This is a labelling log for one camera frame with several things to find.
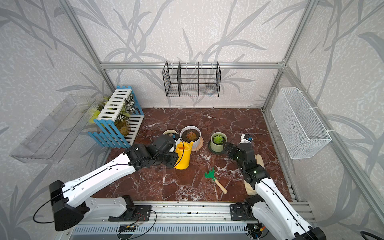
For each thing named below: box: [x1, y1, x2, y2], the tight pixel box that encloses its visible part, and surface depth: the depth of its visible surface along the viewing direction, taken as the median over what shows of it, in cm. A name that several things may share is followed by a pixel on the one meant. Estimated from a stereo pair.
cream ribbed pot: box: [162, 129, 178, 135], surface depth 98 cm
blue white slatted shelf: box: [87, 85, 145, 148], surface depth 89 cm
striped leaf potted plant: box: [98, 94, 137, 137], surface depth 89 cm
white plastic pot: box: [180, 125, 202, 150], surface depth 96 cm
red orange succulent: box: [186, 131, 197, 142], surface depth 93 cm
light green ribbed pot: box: [210, 132, 228, 153], surface depth 94 cm
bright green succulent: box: [213, 135, 224, 145], surface depth 93 cm
